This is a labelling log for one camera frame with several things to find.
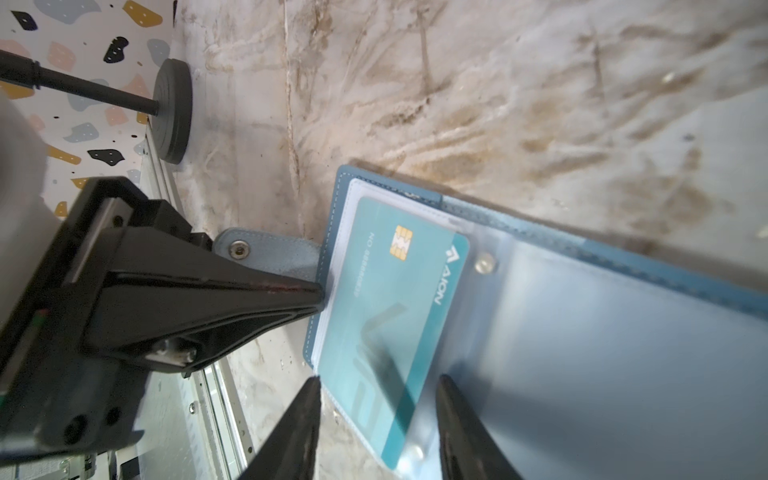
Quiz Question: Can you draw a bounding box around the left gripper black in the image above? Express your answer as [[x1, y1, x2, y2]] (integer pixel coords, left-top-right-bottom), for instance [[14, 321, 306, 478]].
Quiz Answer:
[[1, 177, 324, 462]]

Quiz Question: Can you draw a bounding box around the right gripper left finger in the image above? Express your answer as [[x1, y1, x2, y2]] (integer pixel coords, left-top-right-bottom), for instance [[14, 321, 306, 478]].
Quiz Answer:
[[239, 376, 322, 480]]

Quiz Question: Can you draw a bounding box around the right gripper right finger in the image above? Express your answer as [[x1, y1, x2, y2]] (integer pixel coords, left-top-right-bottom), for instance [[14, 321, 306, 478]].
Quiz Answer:
[[436, 374, 522, 480]]

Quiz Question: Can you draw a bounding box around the aluminium front rail frame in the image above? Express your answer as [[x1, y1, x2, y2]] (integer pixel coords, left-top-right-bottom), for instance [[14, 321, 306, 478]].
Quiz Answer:
[[107, 359, 259, 480]]

